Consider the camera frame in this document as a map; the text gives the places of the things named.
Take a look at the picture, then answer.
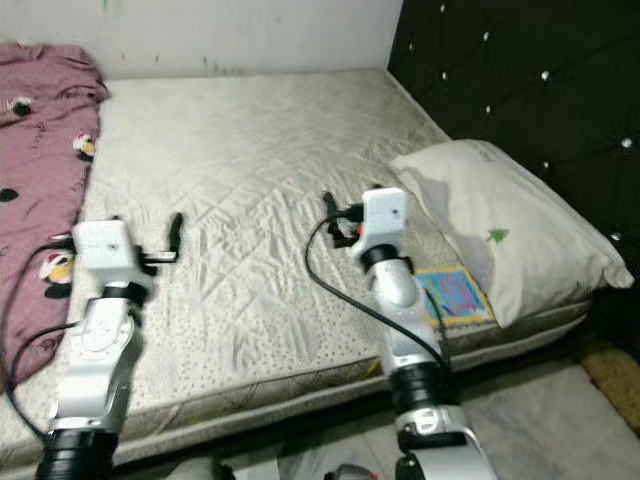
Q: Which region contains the blue book with yellow border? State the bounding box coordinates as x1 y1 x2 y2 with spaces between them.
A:
414 264 498 331

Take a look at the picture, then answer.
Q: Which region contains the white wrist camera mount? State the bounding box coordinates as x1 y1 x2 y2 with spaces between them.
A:
359 186 410 253
74 219 138 285

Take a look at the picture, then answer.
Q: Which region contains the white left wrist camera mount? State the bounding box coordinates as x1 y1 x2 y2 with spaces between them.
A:
74 219 138 285

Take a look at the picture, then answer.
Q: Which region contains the brown floor rug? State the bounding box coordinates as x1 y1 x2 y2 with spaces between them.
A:
578 338 640 413

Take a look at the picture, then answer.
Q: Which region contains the black tufted headboard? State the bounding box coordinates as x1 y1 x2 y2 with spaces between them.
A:
387 0 640 263

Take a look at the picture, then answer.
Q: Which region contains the silver robot right leg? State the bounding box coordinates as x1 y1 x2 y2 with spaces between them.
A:
323 463 383 480

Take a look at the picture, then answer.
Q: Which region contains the white pillow with green tree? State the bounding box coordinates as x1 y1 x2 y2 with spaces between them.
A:
389 139 638 331

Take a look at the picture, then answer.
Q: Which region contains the grey quilted mattress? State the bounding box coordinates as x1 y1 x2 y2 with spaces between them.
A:
0 68 599 476

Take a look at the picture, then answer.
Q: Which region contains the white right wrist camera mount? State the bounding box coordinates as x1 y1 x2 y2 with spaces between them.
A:
359 186 410 253

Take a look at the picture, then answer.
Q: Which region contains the purple blanket with cartoon print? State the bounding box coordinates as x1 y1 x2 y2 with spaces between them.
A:
0 40 113 389

